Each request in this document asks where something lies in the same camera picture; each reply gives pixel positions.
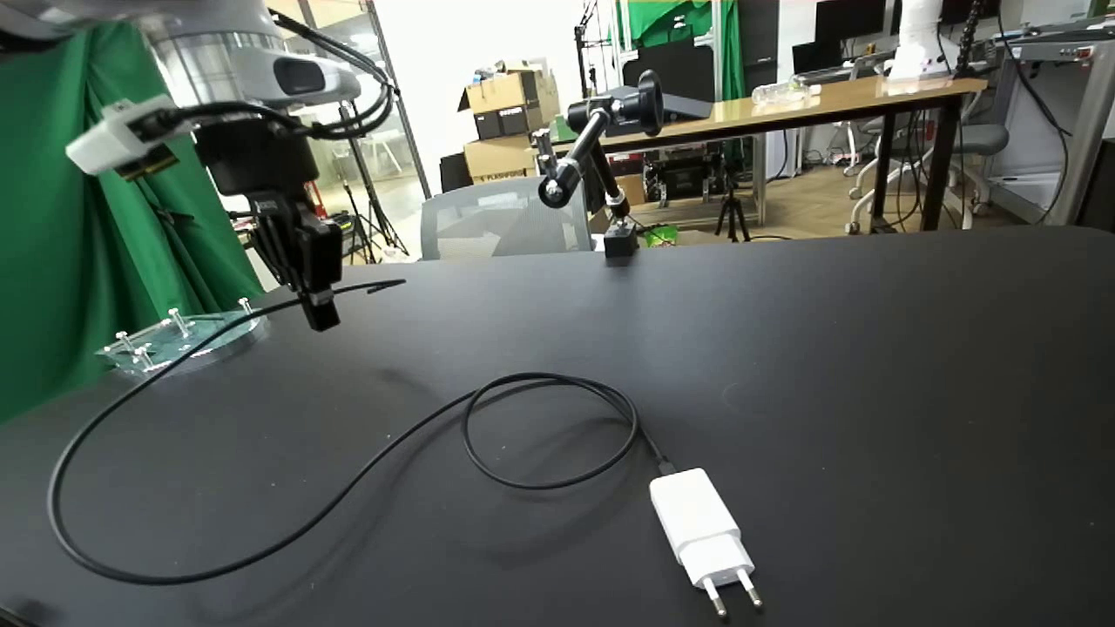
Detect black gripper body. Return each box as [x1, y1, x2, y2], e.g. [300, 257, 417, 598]
[192, 117, 326, 232]

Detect black charging cable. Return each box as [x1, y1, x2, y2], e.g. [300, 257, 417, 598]
[46, 271, 673, 590]

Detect black light stand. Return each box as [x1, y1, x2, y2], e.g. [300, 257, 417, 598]
[332, 127, 416, 270]

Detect clear acrylic round plate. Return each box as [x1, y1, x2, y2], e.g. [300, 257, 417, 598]
[94, 301, 273, 378]

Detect grey mesh office chair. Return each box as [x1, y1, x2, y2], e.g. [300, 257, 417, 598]
[417, 176, 596, 264]

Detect closed cardboard box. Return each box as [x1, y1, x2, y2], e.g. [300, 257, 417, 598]
[460, 133, 543, 190]

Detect open cardboard box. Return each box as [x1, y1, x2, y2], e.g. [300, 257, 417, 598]
[456, 63, 564, 118]

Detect small black tripod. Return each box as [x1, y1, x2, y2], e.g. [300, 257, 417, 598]
[708, 146, 761, 246]

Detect white charger plug adapter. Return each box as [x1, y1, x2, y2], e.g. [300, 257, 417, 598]
[646, 463, 767, 624]

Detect green backdrop panel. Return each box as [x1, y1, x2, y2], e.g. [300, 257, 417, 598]
[624, 0, 751, 99]

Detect wooden table black legs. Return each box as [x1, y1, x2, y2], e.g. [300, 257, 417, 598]
[596, 73, 995, 237]

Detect black computer monitor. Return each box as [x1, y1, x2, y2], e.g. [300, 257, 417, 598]
[813, 0, 898, 50]

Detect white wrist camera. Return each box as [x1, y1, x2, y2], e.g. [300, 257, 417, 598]
[62, 96, 184, 182]

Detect black mounted camera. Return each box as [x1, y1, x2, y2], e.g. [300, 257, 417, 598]
[564, 67, 716, 140]

